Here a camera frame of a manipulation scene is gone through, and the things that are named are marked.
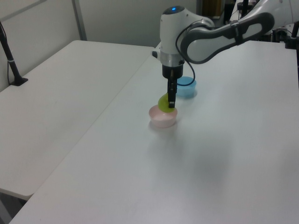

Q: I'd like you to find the light blue plastic bowl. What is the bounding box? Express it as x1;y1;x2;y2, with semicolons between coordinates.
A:
175;76;197;98

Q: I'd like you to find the black clamp stand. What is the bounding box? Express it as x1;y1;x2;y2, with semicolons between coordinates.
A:
284;14;299;49

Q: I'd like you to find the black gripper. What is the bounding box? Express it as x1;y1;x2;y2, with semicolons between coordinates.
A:
162;64;184;109

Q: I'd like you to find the black camera stand pole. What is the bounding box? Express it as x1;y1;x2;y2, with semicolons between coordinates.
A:
0;20;29;86

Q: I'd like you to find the yellow wooden cabinet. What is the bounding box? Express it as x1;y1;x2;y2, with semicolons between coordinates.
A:
201;0;223;17

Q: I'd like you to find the grey partition frame post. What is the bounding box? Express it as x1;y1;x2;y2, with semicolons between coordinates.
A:
71;0;88;42

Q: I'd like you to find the pink plastic bowl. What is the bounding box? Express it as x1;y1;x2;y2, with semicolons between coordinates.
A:
149;105;178;128

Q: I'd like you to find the green pear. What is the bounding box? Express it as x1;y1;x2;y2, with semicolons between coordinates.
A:
158;93;177;114

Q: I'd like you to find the white side table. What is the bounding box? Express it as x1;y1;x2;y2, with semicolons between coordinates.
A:
0;40;156;197

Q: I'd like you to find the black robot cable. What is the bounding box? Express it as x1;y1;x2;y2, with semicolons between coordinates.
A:
175;19;235;87

